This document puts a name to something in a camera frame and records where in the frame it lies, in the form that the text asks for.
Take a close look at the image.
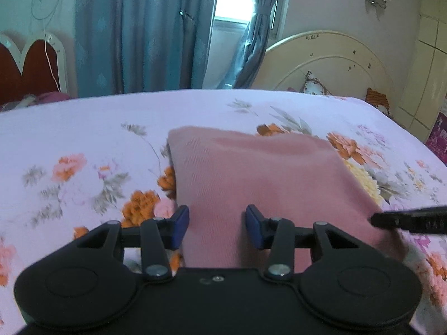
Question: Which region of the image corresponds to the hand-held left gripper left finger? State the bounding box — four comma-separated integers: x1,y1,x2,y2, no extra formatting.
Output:
75,205,190,282

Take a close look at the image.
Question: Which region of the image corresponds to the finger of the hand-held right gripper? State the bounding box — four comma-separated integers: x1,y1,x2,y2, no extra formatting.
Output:
370,205,447,234

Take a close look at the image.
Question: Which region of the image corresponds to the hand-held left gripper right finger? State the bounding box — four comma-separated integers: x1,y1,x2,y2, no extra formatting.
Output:
244,204,361,282

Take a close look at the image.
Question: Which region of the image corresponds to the pink box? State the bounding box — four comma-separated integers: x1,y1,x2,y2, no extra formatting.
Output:
425,111,447,165

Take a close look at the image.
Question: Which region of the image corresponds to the orange patterned pillow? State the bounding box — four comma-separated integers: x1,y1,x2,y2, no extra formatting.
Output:
365,87,391,116

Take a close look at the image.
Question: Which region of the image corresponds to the floral bedsheet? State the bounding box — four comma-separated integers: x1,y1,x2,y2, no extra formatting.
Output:
0,89,447,335

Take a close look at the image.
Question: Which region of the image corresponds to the white floral pillow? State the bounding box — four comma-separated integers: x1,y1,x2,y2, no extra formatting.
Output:
301,70,333,97

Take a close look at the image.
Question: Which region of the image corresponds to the cream wardrobe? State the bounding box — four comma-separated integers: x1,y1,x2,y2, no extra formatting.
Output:
397,0,447,144

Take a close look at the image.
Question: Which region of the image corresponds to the cream arched headboard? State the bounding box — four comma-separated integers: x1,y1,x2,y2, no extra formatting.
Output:
251,30,403,121

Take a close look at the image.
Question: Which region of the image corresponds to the tied blue curtain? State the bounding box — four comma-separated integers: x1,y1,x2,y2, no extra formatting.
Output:
233,0,293,90

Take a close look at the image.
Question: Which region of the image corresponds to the window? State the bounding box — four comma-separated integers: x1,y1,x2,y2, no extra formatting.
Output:
210,0,290,90

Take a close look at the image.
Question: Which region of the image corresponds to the red headboard with white edge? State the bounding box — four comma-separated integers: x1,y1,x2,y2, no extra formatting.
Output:
0,31,69,106

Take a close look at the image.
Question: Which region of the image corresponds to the white cable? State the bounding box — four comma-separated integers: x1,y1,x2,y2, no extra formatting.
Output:
30,0,61,93

